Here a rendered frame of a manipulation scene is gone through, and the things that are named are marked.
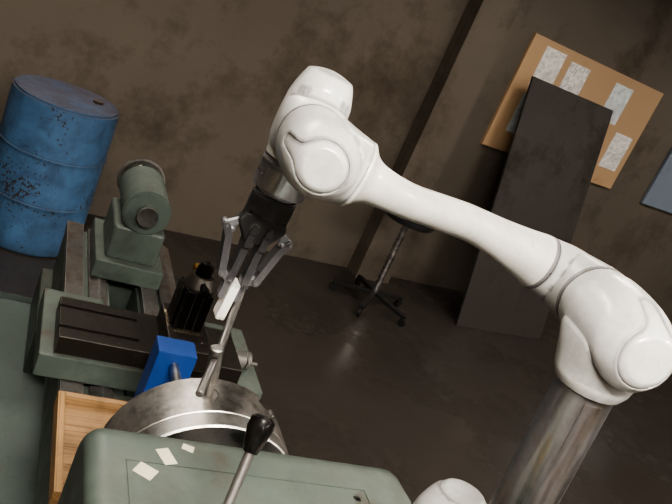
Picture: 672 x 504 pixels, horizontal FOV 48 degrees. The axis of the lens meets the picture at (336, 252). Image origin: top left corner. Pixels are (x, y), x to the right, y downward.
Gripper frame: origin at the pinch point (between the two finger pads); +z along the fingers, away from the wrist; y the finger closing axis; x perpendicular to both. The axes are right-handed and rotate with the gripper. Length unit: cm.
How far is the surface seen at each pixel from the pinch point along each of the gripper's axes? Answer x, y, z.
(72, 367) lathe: -37, 12, 44
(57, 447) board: -9.9, 14.5, 43.9
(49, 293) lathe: -64, 18, 42
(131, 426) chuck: 15.9, 11.3, 17.4
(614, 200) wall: -398, -433, -2
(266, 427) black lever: 43.1, 5.2, -5.8
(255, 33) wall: -353, -78, -9
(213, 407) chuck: 17.3, 1.1, 10.1
